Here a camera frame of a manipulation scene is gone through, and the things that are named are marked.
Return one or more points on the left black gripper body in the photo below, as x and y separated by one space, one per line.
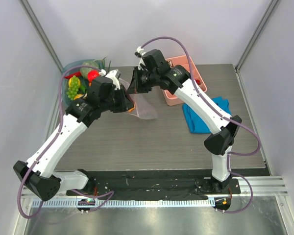
116 103

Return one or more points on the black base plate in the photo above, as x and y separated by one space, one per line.
160 184

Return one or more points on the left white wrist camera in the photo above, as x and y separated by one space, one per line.
114 75

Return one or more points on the clear zip top bag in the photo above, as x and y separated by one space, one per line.
144 110

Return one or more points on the blue folded cloth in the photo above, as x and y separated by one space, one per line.
195 124

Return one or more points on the pink compartment tray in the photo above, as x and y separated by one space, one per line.
172 100

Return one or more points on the blue plastic fruit basket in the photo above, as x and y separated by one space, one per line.
100 64

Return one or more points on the red apple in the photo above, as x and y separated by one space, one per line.
92 75

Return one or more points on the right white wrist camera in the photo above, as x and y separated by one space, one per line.
139 53

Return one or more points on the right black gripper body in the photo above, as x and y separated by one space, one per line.
139 80

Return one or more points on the green grape bunch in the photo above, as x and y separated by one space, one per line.
73 88

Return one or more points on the red chili pepper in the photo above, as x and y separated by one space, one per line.
77 74

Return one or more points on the yellow lemon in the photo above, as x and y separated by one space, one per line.
74 84

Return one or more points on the white slotted cable duct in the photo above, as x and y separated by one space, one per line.
80 203

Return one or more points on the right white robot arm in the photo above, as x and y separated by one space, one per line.
223 128

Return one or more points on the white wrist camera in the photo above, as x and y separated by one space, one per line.
139 53
114 75

